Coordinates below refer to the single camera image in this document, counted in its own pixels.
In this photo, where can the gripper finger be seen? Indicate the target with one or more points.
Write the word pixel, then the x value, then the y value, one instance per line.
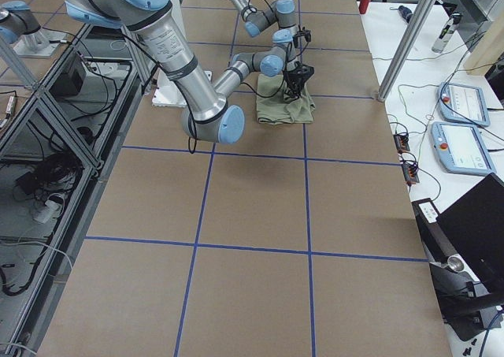
pixel 294 90

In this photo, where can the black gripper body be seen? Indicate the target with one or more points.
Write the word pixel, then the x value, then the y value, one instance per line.
pixel 294 76

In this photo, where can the olive green long-sleeve shirt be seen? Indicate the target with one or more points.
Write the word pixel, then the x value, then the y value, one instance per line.
pixel 275 107

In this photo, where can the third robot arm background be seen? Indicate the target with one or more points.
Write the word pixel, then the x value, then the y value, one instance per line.
pixel 20 28

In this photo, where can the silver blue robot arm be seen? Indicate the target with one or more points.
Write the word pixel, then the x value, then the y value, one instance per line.
pixel 264 10
pixel 208 115

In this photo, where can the clear water bottle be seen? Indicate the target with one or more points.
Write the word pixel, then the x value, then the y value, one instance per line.
pixel 446 33

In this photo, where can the brown paper table cover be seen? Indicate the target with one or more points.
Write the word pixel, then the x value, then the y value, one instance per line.
pixel 298 240

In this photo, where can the far blue teach pendant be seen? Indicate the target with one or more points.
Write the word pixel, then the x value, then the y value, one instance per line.
pixel 462 103

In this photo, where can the blue teach pendant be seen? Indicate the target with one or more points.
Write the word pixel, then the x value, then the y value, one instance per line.
pixel 460 149
pixel 462 103

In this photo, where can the near blue teach pendant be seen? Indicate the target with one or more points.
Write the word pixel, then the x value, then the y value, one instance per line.
pixel 460 149

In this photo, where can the black laptop computer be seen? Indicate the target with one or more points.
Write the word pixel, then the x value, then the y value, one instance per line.
pixel 474 226

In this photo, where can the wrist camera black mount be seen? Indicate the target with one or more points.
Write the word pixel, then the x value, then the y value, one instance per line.
pixel 303 33
pixel 303 73

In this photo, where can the white mast base plate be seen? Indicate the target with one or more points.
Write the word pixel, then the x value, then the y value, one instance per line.
pixel 167 93

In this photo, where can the aluminium frame post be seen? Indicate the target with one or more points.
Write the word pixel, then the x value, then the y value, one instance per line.
pixel 410 35

